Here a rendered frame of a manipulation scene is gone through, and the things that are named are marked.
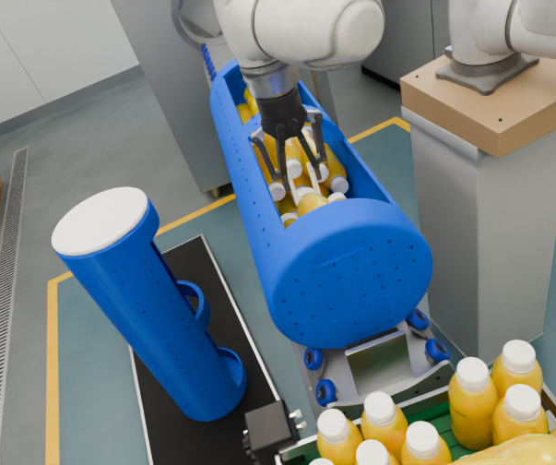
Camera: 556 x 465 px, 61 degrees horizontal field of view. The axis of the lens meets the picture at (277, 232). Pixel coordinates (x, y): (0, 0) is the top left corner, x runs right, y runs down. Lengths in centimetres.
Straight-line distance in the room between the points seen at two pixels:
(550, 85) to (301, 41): 80
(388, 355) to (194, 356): 90
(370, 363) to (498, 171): 72
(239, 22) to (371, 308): 50
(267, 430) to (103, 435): 156
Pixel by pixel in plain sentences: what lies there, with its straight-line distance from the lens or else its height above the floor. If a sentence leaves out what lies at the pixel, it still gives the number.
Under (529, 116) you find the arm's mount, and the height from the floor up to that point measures 107.
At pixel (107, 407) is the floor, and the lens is 237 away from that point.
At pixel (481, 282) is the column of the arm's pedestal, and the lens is 159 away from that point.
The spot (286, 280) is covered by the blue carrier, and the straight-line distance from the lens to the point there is 73.
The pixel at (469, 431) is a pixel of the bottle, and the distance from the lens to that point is 80.
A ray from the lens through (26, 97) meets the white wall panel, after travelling 600.
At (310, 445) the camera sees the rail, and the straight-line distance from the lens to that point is 80.
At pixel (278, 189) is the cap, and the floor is 110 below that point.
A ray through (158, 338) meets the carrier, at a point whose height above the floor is 66.
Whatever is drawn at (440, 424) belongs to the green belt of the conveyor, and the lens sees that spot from 87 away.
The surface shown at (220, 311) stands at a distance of 218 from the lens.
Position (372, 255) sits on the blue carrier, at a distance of 75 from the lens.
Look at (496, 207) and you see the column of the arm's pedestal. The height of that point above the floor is 77.
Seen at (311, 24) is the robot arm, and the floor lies 151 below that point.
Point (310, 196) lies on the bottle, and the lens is 88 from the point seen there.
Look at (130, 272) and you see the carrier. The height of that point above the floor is 93.
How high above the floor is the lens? 168
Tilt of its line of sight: 39 degrees down
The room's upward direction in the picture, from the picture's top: 20 degrees counter-clockwise
